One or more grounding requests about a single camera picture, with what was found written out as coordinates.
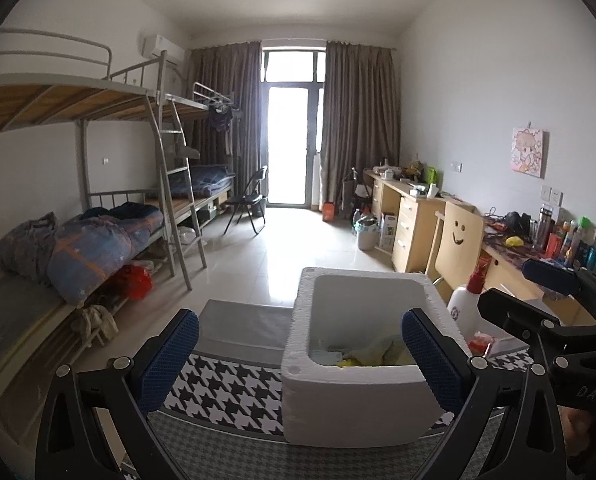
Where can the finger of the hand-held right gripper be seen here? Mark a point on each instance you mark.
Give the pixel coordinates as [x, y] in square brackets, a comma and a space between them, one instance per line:
[517, 315]
[552, 276]

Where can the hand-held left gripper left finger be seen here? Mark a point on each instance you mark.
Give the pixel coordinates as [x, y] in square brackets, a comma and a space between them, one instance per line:
[170, 360]

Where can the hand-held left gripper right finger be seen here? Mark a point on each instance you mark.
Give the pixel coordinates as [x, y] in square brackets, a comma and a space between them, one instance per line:
[432, 355]

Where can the yellow cloth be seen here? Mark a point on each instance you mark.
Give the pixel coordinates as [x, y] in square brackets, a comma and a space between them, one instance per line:
[387, 350]
[514, 241]

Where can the yellow foam net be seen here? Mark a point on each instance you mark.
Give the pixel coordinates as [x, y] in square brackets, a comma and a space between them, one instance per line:
[354, 362]

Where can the white foam box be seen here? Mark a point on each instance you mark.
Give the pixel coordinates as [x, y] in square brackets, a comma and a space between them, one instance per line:
[367, 405]

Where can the blue face mask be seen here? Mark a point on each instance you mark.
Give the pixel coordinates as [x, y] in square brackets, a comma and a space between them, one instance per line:
[327, 358]

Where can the person's right hand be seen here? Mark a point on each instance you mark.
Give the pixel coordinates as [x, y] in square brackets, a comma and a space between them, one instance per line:
[580, 432]

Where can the wooden desk with dark cover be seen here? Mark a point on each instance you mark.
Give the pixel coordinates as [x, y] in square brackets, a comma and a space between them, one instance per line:
[522, 280]

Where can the group of toiletry bottles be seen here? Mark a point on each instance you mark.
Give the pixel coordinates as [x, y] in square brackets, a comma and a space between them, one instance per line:
[567, 240]

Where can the red clear plastic packet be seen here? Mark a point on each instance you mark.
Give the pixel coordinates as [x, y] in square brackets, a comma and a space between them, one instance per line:
[480, 344]

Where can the white bottle with red pump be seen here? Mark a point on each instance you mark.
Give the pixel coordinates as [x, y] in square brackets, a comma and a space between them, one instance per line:
[465, 305]

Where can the houndstooth patterned blanket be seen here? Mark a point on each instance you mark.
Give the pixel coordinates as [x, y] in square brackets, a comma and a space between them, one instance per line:
[228, 390]

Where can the black headphones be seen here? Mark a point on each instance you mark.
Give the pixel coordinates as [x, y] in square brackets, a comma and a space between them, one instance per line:
[516, 221]

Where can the beige cloth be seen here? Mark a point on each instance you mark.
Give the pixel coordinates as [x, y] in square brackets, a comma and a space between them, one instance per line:
[95, 322]

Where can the red plastic bag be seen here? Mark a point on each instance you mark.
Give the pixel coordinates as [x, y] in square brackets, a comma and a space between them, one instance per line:
[137, 282]

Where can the wooden chair with smiley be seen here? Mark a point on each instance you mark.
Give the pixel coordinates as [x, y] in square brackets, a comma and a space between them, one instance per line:
[457, 245]

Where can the wooden desk with drawers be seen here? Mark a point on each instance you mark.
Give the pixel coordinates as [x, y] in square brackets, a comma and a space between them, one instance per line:
[412, 230]

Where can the white carton box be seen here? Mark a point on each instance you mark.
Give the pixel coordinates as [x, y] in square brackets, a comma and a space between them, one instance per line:
[388, 232]

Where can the blue orange plaid quilt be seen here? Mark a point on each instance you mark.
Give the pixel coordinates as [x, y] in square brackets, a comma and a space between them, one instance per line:
[93, 250]

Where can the white trash bin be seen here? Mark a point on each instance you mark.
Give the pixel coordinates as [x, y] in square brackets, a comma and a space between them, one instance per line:
[367, 235]

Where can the green box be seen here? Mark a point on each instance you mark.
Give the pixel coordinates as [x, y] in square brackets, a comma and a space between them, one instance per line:
[432, 175]

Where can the grey mattress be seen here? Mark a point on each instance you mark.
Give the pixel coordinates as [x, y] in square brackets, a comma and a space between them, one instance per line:
[18, 315]

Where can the orange box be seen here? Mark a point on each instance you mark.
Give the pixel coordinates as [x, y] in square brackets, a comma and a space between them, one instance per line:
[330, 211]

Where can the black cart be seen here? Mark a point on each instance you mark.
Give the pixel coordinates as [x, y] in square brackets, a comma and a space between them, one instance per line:
[350, 195]

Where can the black folding chair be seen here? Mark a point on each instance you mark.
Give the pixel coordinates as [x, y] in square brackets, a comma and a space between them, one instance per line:
[250, 195]

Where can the blue plaid bedding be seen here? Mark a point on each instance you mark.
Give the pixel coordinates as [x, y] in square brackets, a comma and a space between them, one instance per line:
[210, 180]

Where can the white rolled sheet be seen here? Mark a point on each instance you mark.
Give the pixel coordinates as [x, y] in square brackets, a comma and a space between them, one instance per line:
[318, 180]

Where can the brown curtain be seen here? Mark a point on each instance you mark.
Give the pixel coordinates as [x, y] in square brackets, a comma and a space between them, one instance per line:
[223, 120]
[360, 125]

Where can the glass balcony door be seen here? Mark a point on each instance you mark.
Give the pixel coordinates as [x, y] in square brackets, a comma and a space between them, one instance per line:
[290, 145]

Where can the dark hanging clothes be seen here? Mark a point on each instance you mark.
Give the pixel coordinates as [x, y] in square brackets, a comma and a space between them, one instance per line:
[222, 117]

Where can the small metal bunk bed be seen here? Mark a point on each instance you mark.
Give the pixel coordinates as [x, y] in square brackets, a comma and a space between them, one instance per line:
[198, 105]

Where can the large metal bunk bed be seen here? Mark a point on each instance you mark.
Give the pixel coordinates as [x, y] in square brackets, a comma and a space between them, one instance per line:
[68, 95]

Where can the white air conditioner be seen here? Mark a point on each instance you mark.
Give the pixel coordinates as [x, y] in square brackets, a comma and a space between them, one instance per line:
[163, 50]

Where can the white wall switch panel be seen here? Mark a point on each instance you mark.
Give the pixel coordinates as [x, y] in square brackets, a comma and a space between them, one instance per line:
[550, 195]

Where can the wall poster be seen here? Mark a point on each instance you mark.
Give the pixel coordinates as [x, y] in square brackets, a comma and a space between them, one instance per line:
[528, 152]

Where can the small wall switch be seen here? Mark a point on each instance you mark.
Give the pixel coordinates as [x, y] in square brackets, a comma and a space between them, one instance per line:
[456, 166]

